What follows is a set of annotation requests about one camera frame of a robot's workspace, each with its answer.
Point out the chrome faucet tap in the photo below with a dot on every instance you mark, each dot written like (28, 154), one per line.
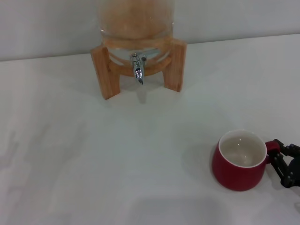
(138, 71)

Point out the wooden dispenser stand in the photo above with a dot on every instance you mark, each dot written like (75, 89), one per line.
(103, 70)

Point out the red ceramic cup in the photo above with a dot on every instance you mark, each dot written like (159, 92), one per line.
(234, 173)

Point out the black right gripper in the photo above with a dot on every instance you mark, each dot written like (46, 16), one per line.
(295, 171)

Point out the glass drink dispenser jar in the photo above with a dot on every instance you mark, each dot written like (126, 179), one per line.
(136, 21)

